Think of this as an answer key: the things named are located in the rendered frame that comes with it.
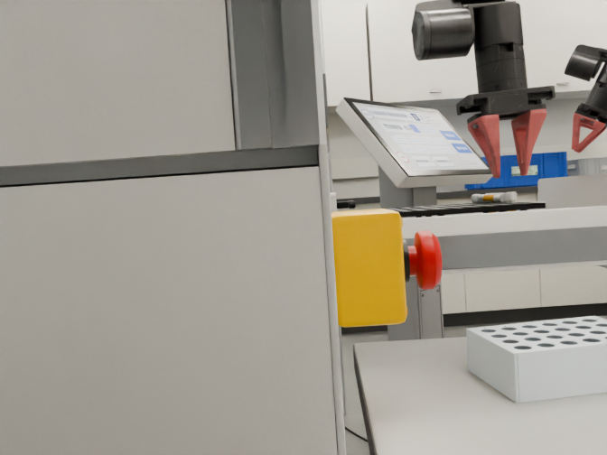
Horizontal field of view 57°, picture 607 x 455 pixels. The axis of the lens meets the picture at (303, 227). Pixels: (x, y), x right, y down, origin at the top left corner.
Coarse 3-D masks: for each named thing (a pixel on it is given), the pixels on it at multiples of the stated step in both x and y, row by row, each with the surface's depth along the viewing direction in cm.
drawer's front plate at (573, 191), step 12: (540, 180) 83; (552, 180) 79; (564, 180) 75; (576, 180) 71; (588, 180) 68; (600, 180) 65; (540, 192) 83; (552, 192) 79; (564, 192) 75; (576, 192) 72; (588, 192) 68; (600, 192) 66; (552, 204) 79; (564, 204) 76; (576, 204) 72; (588, 204) 69; (600, 204) 66
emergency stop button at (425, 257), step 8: (416, 232) 38; (424, 232) 38; (416, 240) 38; (424, 240) 37; (432, 240) 37; (408, 248) 38; (416, 248) 38; (424, 248) 36; (432, 248) 36; (440, 248) 37; (416, 256) 37; (424, 256) 36; (432, 256) 36; (440, 256) 37; (416, 264) 37; (424, 264) 36; (432, 264) 36; (440, 264) 36; (416, 272) 38; (424, 272) 36; (432, 272) 36; (440, 272) 37; (424, 280) 37; (432, 280) 37; (440, 280) 37; (424, 288) 38; (432, 288) 38
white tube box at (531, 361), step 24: (480, 336) 47; (504, 336) 47; (528, 336) 46; (552, 336) 46; (576, 336) 46; (600, 336) 45; (480, 360) 47; (504, 360) 43; (528, 360) 42; (552, 360) 42; (576, 360) 42; (600, 360) 42; (504, 384) 43; (528, 384) 42; (552, 384) 42; (576, 384) 42; (600, 384) 42
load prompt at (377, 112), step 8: (376, 112) 163; (384, 112) 166; (392, 112) 170; (400, 112) 174; (408, 112) 178; (416, 112) 182; (400, 120) 169; (408, 120) 173; (416, 120) 177; (424, 120) 180
